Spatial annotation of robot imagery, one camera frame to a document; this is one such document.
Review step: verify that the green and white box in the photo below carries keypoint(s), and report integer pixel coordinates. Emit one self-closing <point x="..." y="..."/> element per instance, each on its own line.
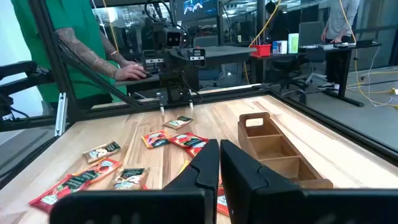
<point x="293" y="43"/>

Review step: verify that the red plastic bin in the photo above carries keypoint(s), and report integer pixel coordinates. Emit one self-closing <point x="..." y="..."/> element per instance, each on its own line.
<point x="261" y="50"/>

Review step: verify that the silver metal bracket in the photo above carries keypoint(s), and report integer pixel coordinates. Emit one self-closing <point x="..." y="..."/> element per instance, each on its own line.
<point x="60" y="115"/>

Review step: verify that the dark grey desk top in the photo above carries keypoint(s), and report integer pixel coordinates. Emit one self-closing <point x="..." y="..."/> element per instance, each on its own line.
<point x="146" y="81"/>

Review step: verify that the person's hand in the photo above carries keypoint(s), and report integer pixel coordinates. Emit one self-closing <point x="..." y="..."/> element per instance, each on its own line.
<point x="132" y="72"/>

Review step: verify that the black computer monitor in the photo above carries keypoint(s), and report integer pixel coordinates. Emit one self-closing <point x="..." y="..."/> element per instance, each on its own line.
<point x="199" y="7"/>

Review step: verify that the white and yellow plug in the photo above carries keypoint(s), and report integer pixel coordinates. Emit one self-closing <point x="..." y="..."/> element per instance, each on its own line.
<point x="394" y="91"/>

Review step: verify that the wooden three-slot organizer box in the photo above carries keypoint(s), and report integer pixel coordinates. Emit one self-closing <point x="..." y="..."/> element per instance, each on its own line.
<point x="245" y="143"/>

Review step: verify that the black laptop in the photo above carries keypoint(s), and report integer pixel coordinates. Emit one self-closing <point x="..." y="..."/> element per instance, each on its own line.
<point x="363" y="43"/>

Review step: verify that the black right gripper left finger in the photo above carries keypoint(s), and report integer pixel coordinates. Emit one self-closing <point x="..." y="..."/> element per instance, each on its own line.
<point x="192" y="186"/>

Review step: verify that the light grey desk top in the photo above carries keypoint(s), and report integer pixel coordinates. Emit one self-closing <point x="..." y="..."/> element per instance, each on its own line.
<point x="227" y="53"/>

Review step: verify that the black aluminium table frame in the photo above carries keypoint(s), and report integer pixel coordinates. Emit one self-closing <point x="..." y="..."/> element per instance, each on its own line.
<point x="50" y="46"/>

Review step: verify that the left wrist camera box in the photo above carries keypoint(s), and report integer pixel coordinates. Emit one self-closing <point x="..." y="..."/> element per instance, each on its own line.
<point x="173" y="38"/>

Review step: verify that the person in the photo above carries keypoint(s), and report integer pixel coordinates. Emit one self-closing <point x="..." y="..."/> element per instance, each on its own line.
<point x="276" y="25"/>
<point x="340" y="18"/>
<point x="84" y="28"/>

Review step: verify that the black standing desk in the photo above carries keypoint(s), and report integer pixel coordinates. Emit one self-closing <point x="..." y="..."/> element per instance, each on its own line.
<point x="345" y="74"/>

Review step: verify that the white and blue box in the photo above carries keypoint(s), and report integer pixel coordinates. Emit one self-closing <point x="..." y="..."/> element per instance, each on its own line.
<point x="280" y="47"/>

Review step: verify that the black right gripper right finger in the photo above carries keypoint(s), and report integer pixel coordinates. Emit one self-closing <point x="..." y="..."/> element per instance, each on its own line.
<point x="255" y="193"/>

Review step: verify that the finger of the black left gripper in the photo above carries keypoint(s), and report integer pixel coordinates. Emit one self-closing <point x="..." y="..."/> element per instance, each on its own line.
<point x="194" y="59"/>
<point x="154" y="62"/>

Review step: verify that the beige tea packet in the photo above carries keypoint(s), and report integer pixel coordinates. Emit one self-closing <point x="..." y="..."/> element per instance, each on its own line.
<point x="178" y="122"/>
<point x="130" y="180"/>
<point x="101" y="152"/>

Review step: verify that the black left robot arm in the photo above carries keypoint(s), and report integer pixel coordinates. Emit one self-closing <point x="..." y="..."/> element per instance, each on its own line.
<point x="172" y="88"/>

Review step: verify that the black office chair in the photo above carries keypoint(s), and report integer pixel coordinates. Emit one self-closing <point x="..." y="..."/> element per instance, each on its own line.
<point x="286" y="71"/>

